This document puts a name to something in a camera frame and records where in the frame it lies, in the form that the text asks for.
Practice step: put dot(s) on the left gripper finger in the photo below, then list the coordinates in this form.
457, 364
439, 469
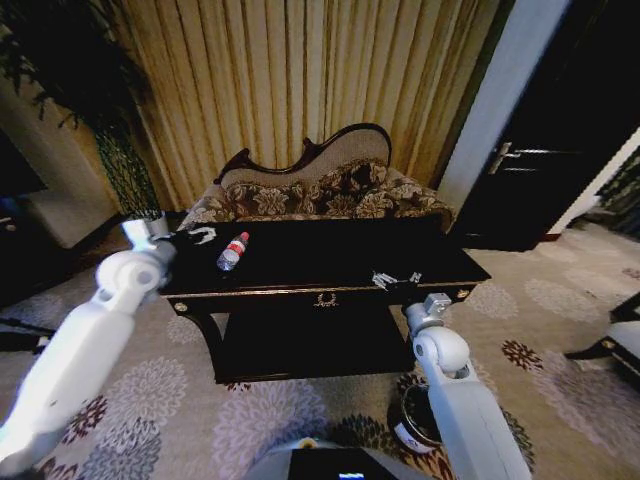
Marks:
202, 230
204, 242

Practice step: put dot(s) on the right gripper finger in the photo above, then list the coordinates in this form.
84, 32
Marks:
415, 276
383, 278

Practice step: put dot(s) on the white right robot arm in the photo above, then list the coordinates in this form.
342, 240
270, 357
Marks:
465, 400

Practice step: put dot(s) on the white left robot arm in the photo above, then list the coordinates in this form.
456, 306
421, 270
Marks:
85, 345

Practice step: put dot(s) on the black round trash bin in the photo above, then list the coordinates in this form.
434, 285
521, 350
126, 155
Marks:
412, 417

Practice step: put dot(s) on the clear plastic bottle red label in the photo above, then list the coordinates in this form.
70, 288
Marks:
233, 251

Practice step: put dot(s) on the dark wooden coffee table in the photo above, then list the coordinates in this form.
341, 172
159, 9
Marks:
320, 260

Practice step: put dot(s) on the green net-patterned plant pot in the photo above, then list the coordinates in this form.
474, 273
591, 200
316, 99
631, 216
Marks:
127, 175

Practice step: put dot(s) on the floral upholstered chaise sofa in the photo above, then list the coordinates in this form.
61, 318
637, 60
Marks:
320, 195

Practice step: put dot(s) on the beige pleated curtain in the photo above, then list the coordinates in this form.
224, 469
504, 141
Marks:
280, 75

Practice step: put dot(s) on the dark wooden door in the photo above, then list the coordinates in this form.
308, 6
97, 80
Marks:
550, 125

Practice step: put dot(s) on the dark framed pale armchair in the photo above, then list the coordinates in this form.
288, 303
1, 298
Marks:
622, 340

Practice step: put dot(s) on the dark green leafy plant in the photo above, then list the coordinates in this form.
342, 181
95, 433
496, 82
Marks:
65, 55

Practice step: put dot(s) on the white door frame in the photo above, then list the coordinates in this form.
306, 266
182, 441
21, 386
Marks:
500, 100

